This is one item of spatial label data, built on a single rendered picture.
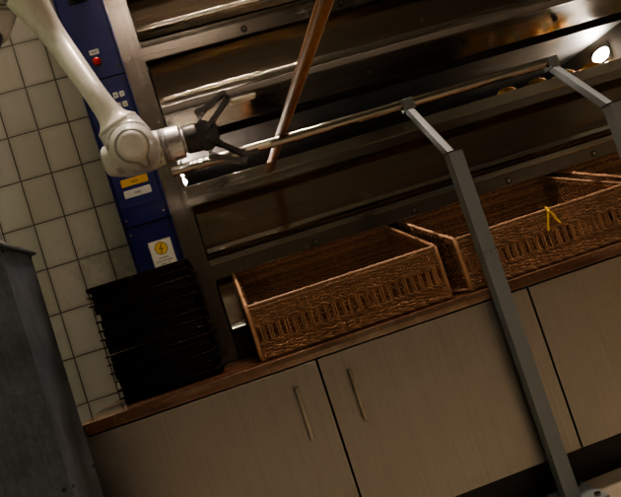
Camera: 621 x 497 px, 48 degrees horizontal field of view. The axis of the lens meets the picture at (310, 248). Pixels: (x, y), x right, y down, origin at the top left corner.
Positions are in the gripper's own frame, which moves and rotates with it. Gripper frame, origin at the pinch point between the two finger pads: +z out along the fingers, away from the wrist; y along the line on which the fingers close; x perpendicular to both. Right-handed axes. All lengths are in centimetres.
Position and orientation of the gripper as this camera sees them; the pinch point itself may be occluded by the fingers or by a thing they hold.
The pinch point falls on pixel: (258, 120)
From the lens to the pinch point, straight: 186.0
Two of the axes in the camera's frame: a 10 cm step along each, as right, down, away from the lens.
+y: 3.0, 9.5, -0.6
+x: 1.2, -1.0, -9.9
